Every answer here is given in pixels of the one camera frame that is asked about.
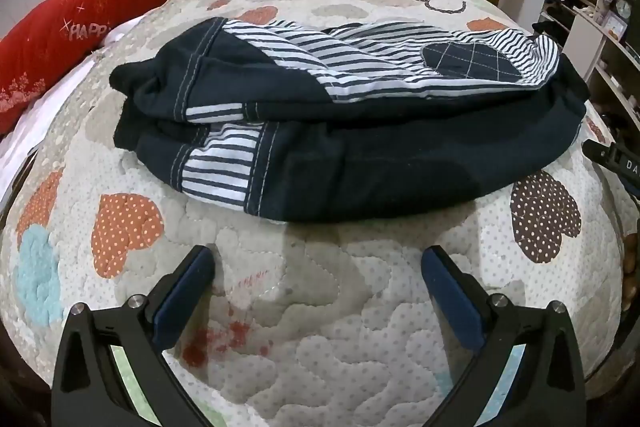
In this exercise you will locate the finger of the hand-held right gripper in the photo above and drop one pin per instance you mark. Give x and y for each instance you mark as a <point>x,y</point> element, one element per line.
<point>597,153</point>

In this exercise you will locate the shoe rack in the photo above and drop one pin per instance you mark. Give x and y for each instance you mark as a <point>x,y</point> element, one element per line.
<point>562,2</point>

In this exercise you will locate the black table clock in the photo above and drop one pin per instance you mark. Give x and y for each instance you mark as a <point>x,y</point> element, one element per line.
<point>623,4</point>

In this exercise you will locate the heart patterned quilt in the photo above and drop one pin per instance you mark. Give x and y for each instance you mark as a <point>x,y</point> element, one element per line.
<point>350,332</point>

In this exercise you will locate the long red pillow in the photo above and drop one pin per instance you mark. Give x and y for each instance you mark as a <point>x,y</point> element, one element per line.
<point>75,22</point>

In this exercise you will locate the purple picture frame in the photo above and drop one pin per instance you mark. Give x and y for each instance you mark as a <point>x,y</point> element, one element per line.
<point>614,23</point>

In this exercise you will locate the white shelf unit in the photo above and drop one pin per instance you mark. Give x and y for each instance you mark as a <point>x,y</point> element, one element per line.
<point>607,57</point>

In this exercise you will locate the navy striped pants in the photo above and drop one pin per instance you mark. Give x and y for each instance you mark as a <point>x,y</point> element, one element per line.
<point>380,157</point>

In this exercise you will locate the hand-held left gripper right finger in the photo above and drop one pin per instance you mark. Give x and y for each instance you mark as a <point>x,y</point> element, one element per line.
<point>450,297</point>

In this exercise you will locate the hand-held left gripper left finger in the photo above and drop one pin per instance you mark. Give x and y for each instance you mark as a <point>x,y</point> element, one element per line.
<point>182,297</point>

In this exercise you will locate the white bed sheet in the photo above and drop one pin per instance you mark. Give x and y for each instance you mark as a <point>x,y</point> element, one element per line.
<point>30,142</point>

